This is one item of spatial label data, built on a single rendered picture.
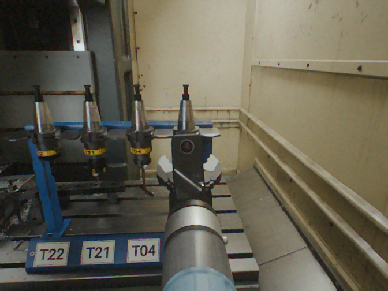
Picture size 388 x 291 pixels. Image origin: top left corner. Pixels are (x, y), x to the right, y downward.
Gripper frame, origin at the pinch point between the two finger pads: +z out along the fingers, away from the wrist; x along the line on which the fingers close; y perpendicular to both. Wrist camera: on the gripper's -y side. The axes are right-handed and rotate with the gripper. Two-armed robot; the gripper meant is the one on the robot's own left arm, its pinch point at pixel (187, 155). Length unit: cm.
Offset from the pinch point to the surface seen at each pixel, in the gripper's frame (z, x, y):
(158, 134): 8.1, -6.6, -2.1
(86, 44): 72, -41, -22
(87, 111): 8.5, -22.2, -7.5
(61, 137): 7.3, -28.3, -2.1
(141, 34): 109, -22, -28
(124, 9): 107, -30, -40
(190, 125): 8.2, 1.0, -4.2
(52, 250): 1.6, -33.0, 24.9
